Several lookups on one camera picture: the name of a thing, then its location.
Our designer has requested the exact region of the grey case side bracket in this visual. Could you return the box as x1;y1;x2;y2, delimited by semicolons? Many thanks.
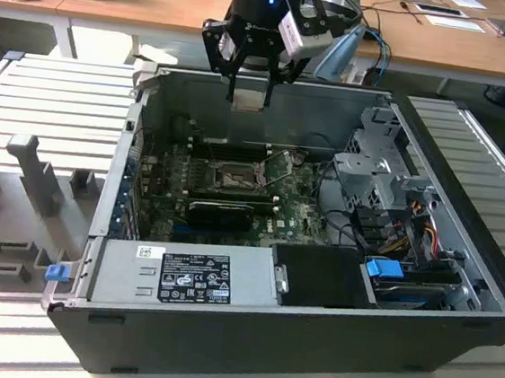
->
129;54;177;97

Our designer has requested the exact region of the white paper sheet blue edge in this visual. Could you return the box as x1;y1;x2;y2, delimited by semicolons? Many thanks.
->
422;12;489;35

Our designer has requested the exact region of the wooden desk white frame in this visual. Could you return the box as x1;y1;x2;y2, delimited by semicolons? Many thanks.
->
0;0;505;106

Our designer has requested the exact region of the silver power supply with label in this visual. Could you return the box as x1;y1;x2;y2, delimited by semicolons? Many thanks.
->
86;229;284;321

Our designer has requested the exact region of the CPU socket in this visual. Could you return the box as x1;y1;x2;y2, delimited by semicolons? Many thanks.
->
205;156;270;197

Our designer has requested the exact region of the white smartphone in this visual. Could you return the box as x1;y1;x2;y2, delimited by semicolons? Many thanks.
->
413;2;469;20

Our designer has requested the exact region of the silver metal drive cage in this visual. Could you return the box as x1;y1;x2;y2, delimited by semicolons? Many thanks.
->
324;101;454;228

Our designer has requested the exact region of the metal socket cover frame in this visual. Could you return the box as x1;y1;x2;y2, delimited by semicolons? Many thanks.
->
256;145;297;190

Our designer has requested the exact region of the grey parts rack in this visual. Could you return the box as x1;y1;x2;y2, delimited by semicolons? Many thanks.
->
0;130;109;306

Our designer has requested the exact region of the blue case latch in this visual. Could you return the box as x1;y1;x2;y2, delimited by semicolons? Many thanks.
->
43;263;69;284

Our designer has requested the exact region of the yellow red wire bundle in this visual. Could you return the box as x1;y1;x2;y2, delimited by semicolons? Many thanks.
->
380;214;443;263

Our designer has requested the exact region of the black RAM slot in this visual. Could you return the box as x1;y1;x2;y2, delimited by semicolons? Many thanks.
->
187;183;276;204
192;136;270;154
191;145;271;164
187;190;279;215

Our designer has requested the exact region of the green motherboard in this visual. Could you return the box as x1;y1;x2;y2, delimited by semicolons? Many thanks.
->
132;134;342;259

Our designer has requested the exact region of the black open PC case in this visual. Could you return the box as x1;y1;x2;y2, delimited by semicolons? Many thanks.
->
34;54;505;378

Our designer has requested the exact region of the black expansion card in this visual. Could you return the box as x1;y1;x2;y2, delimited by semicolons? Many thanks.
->
184;198;254;233

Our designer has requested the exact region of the blue disk carrier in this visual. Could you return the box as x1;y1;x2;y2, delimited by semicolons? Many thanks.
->
360;256;449;314

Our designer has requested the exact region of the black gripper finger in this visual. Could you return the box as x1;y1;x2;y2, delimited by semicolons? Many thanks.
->
262;50;311;112
193;18;245;104

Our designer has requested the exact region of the thin wire locking lever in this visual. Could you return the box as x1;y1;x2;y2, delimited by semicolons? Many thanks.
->
203;140;221;169

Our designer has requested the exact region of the silver square CPU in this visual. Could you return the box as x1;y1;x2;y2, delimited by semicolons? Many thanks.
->
232;88;266;112

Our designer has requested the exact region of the black chair base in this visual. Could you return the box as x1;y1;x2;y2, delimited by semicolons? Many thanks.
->
482;82;505;106

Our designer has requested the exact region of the white silver wrist camera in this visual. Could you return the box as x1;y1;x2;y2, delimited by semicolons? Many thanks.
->
275;2;339;59

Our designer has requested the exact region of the blue cable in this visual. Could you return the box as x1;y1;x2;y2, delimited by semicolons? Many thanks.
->
361;27;394;76

